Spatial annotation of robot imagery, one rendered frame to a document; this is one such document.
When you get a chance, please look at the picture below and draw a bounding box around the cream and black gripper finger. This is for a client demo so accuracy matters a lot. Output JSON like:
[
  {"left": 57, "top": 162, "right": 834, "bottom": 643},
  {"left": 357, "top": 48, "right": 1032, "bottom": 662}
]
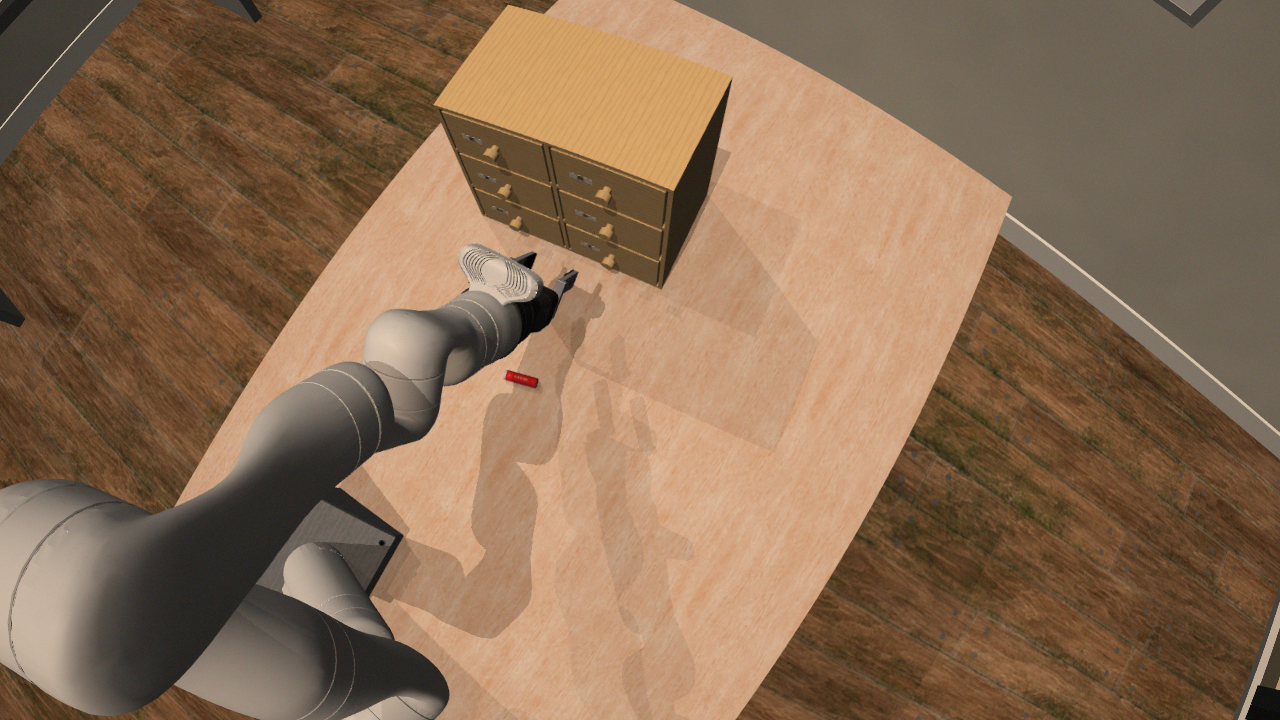
[
  {"left": 509, "top": 251, "right": 538, "bottom": 269},
  {"left": 550, "top": 270, "right": 579, "bottom": 320}
]

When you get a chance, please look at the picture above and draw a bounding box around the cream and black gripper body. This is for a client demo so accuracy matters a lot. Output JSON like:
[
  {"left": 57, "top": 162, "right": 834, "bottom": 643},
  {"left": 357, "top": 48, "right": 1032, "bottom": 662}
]
[{"left": 451, "top": 243, "right": 559, "bottom": 365}]

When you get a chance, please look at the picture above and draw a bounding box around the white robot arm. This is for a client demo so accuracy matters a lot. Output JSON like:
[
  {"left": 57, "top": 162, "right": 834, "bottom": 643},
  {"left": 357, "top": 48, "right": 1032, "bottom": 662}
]
[{"left": 0, "top": 300, "right": 498, "bottom": 720}]

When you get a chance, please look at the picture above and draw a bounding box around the brown wooden drawer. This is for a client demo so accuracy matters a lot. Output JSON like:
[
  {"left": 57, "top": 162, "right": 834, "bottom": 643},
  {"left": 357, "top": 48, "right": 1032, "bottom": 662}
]
[
  {"left": 442, "top": 110, "right": 550, "bottom": 183},
  {"left": 460, "top": 152, "right": 559, "bottom": 218},
  {"left": 559, "top": 190, "right": 664, "bottom": 260},
  {"left": 566, "top": 223, "right": 660, "bottom": 286},
  {"left": 550, "top": 147, "right": 668, "bottom": 228},
  {"left": 475, "top": 188, "right": 564, "bottom": 247}
]

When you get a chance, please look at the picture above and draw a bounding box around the small wooden chest of drawers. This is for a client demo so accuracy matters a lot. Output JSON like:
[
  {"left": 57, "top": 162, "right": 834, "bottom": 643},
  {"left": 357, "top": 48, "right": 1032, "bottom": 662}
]
[{"left": 433, "top": 5, "right": 733, "bottom": 290}]

